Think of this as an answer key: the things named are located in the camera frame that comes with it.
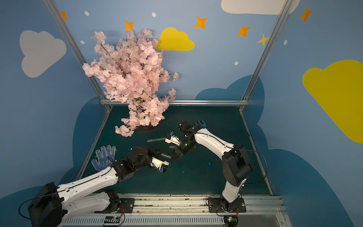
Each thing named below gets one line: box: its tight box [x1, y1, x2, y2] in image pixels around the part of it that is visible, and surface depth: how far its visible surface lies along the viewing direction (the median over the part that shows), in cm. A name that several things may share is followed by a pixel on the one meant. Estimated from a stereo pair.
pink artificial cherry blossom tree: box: [82, 28, 180, 138], surface depth 72 cm
